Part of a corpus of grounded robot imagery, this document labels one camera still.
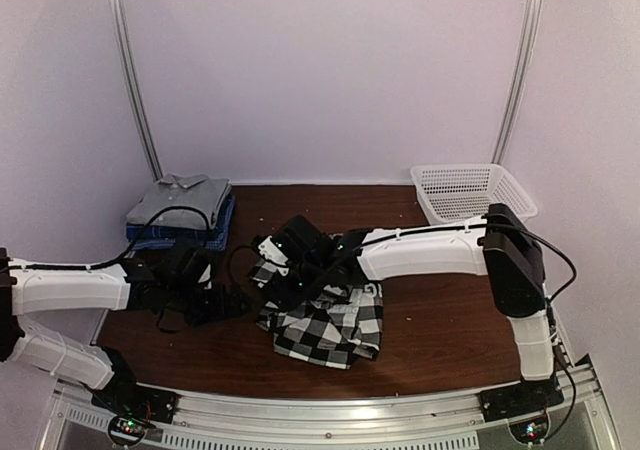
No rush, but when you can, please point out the white plastic basket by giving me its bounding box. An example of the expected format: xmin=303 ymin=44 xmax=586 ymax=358
xmin=410 ymin=163 xmax=538 ymax=225

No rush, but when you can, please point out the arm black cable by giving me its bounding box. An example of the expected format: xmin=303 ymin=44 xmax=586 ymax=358
xmin=9 ymin=207 xmax=216 ymax=276
xmin=359 ymin=222 xmax=579 ymax=321

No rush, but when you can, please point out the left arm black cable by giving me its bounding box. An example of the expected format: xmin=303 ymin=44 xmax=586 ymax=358
xmin=9 ymin=207 xmax=216 ymax=276

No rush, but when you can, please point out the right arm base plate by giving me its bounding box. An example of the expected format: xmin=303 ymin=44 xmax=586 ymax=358
xmin=479 ymin=378 xmax=564 ymax=422

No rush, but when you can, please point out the right circuit board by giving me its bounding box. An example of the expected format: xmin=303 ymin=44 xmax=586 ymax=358
xmin=509 ymin=416 xmax=550 ymax=445

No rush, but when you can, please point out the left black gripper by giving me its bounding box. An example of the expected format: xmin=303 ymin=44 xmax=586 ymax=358
xmin=166 ymin=280 xmax=251 ymax=328

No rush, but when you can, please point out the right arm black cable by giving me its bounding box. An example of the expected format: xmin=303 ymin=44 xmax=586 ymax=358
xmin=359 ymin=222 xmax=579 ymax=321

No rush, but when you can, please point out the black white checkered shirt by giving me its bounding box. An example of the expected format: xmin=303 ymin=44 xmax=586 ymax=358
xmin=256 ymin=282 xmax=384 ymax=370

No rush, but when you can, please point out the aluminium frame post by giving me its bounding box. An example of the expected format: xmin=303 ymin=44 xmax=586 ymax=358
xmin=491 ymin=0 xmax=543 ymax=165
xmin=108 ymin=0 xmax=163 ymax=180

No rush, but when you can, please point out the circuit board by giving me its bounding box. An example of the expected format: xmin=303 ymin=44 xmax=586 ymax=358
xmin=107 ymin=416 xmax=150 ymax=446
xmin=509 ymin=416 xmax=550 ymax=445

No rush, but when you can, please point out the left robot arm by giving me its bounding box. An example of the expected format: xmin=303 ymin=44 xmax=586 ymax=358
xmin=1 ymin=247 xmax=250 ymax=415

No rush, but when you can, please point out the left circuit board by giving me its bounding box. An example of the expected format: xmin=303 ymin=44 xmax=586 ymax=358
xmin=107 ymin=416 xmax=150 ymax=446

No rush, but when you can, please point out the aluminium front rail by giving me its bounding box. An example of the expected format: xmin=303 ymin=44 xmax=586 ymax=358
xmin=39 ymin=354 xmax=624 ymax=450

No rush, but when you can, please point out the folded blue plaid shirt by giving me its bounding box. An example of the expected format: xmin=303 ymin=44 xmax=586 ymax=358
xmin=125 ymin=195 xmax=236 ymax=252

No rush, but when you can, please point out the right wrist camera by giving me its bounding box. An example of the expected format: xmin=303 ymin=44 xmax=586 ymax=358
xmin=254 ymin=236 xmax=289 ymax=275

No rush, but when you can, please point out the right aluminium frame post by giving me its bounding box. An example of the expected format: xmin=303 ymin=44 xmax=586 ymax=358
xmin=491 ymin=0 xmax=543 ymax=165

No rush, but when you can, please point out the left aluminium frame post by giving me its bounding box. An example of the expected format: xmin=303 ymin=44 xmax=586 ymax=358
xmin=108 ymin=0 xmax=163 ymax=180

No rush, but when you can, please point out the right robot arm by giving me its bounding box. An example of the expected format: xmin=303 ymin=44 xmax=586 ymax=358
xmin=253 ymin=204 xmax=556 ymax=412

